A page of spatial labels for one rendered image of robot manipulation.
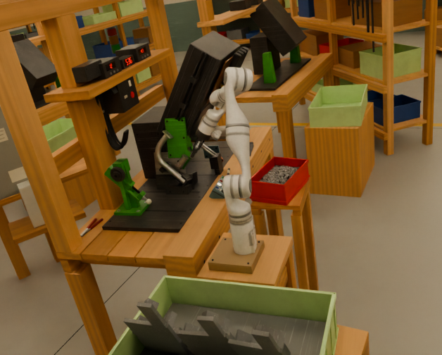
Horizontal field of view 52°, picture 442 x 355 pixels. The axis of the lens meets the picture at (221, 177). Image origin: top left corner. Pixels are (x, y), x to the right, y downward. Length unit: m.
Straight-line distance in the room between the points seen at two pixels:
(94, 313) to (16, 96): 1.09
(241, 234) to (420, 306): 1.44
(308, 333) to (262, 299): 0.19
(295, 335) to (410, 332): 1.32
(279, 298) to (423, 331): 1.36
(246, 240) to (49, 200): 0.87
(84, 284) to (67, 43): 1.11
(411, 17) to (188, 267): 3.42
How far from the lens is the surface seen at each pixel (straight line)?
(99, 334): 2.47
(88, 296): 2.32
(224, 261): 1.82
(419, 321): 2.84
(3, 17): 1.98
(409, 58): 4.72
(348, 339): 1.60
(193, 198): 2.30
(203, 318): 1.21
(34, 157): 2.01
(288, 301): 1.56
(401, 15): 4.59
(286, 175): 2.45
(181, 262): 1.90
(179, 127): 2.36
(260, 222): 2.40
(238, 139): 1.71
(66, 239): 2.15
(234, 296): 1.62
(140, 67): 2.51
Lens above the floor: 1.94
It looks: 25 degrees down
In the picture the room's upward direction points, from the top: 10 degrees counter-clockwise
